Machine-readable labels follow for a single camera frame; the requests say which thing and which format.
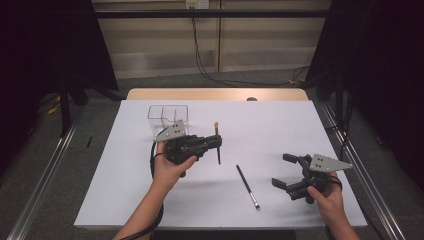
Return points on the person's left hand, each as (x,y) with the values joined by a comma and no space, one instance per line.
(166,175)

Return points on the wooden table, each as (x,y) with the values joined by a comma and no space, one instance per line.
(200,94)

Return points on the clear plastic organizer box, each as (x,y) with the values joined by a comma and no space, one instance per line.
(166,115)

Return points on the person's right hand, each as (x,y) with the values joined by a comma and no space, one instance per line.
(331,203)

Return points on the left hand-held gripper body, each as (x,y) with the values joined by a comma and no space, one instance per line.
(181,148)

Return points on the small black floor item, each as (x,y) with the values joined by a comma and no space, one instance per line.
(89,142)

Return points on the black makeup brush silver ferrule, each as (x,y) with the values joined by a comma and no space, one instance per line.
(248,187)

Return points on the black metal stand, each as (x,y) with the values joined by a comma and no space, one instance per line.
(339,83)
(65,110)

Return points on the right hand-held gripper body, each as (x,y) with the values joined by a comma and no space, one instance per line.
(325,164)

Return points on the black horizontal bar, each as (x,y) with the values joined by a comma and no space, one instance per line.
(213,13)

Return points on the aluminium floor rail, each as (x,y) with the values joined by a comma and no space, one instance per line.
(43,173)
(366,186)

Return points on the yellow floor item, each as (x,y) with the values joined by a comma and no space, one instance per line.
(53,110)

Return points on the white table mat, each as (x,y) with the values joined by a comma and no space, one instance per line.
(233,126)

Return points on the black makeup brush tan bristles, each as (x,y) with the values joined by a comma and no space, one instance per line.
(218,156)

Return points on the black curtain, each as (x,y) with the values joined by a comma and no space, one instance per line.
(40,66)
(383,83)

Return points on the white wall socket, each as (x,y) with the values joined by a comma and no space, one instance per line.
(197,4)

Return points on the dark table grommet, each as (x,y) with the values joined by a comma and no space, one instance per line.
(251,99)

